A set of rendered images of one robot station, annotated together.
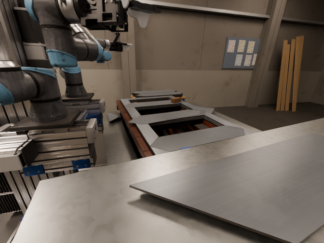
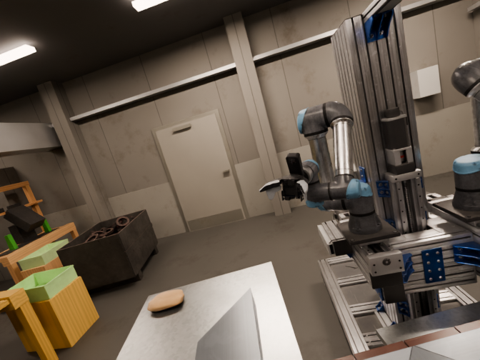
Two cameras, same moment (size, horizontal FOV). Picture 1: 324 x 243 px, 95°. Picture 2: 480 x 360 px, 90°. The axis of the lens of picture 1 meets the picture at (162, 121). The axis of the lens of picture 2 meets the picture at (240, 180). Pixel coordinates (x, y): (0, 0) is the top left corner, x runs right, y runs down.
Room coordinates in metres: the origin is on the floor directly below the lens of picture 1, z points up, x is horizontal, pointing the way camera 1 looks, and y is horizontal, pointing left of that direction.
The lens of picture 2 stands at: (0.64, -0.68, 1.66)
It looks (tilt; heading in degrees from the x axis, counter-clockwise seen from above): 11 degrees down; 114
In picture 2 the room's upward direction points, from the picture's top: 16 degrees counter-clockwise
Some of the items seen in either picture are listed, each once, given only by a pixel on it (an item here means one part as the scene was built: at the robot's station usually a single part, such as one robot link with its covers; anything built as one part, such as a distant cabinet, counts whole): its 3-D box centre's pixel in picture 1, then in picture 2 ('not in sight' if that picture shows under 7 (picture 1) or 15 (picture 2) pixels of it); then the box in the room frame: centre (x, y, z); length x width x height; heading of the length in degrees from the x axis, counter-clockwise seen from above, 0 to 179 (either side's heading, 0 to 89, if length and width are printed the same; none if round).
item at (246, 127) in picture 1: (212, 116); not in sight; (1.61, -0.58, 0.73); 1.20 x 0.26 x 0.03; 23
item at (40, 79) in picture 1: (39, 82); (357, 196); (0.68, 0.55, 1.20); 0.13 x 0.12 x 0.14; 169
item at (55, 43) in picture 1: (65, 48); (316, 193); (0.52, 0.31, 1.34); 0.11 x 0.08 x 0.11; 169
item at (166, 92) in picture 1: (158, 94); not in sight; (2.33, 0.07, 0.82); 0.80 x 0.40 x 0.06; 113
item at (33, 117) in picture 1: (47, 107); (363, 218); (0.68, 0.55, 1.09); 0.15 x 0.15 x 0.10
